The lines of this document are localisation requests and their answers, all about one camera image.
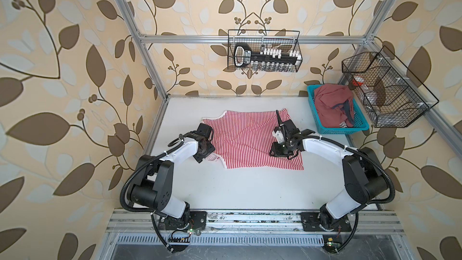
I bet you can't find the red white striped tank top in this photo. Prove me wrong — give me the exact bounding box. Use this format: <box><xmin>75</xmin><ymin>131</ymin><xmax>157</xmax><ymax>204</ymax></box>
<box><xmin>202</xmin><ymin>110</ymin><xmax>304</xmax><ymax>170</ymax></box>

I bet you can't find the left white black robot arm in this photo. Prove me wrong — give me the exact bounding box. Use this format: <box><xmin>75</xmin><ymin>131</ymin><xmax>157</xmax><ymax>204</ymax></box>
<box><xmin>120</xmin><ymin>123</ymin><xmax>215</xmax><ymax>223</ymax></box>

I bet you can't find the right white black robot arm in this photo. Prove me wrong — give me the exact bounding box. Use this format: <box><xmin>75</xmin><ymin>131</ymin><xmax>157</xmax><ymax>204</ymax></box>
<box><xmin>269</xmin><ymin>118</ymin><xmax>396</xmax><ymax>231</ymax></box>

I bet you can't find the maroon tank top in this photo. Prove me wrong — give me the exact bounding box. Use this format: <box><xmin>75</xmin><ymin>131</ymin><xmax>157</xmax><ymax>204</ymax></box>
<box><xmin>314</xmin><ymin>84</ymin><xmax>354</xmax><ymax>128</ymax></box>

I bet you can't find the teal plastic basket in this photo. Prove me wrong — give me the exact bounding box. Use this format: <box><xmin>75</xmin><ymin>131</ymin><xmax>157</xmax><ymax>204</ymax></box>
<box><xmin>307</xmin><ymin>84</ymin><xmax>369</xmax><ymax>134</ymax></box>

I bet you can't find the black tool with vials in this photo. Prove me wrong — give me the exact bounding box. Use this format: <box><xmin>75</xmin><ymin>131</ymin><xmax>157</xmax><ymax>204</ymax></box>
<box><xmin>231</xmin><ymin>43</ymin><xmax>303</xmax><ymax>72</ymax></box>

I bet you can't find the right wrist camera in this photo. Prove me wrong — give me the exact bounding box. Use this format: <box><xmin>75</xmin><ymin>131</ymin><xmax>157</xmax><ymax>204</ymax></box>
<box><xmin>272</xmin><ymin>130</ymin><xmax>285</xmax><ymax>143</ymax></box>

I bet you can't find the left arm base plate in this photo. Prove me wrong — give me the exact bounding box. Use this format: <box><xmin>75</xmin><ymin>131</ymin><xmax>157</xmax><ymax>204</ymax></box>
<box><xmin>159</xmin><ymin>211</ymin><xmax>207</xmax><ymax>231</ymax></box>

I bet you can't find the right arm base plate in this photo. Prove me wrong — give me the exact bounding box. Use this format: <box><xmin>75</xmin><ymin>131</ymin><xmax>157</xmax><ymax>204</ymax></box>
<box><xmin>300</xmin><ymin>212</ymin><xmax>352</xmax><ymax>232</ymax></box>

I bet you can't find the black wire basket back wall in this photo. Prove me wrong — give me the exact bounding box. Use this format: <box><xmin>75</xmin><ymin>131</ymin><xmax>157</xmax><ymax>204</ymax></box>
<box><xmin>227</xmin><ymin>29</ymin><xmax>303</xmax><ymax>73</ymax></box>

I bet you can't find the black wire basket wall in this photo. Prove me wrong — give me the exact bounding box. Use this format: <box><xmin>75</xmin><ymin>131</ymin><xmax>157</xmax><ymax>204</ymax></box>
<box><xmin>342</xmin><ymin>45</ymin><xmax>439</xmax><ymax>128</ymax></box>
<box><xmin>227</xmin><ymin>29</ymin><xmax>303</xmax><ymax>73</ymax></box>

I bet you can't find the black wire basket right wall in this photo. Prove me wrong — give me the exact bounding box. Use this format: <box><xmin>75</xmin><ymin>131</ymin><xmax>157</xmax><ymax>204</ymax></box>
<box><xmin>342</xmin><ymin>45</ymin><xmax>439</xmax><ymax>128</ymax></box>

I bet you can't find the aluminium front rail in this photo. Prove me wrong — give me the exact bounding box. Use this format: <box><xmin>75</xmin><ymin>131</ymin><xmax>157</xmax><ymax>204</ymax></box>
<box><xmin>106</xmin><ymin>209</ymin><xmax>405</xmax><ymax>235</ymax></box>

